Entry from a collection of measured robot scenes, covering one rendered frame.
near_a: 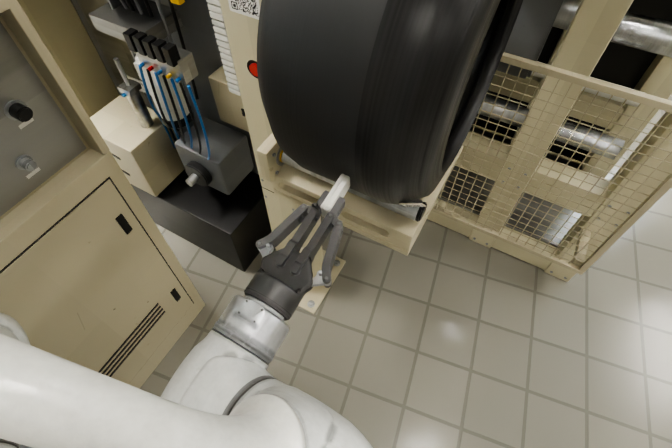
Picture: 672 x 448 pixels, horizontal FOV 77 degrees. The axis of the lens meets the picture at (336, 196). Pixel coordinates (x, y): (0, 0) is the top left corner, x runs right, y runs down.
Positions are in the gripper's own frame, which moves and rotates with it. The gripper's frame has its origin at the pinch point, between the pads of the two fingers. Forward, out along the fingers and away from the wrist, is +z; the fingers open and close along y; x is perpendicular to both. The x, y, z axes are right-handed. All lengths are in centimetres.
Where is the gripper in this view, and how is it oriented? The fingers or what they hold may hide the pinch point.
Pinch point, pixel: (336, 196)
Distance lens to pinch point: 66.8
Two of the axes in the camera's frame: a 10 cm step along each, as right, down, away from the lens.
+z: 4.9, -7.7, 4.1
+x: 0.6, 5.0, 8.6
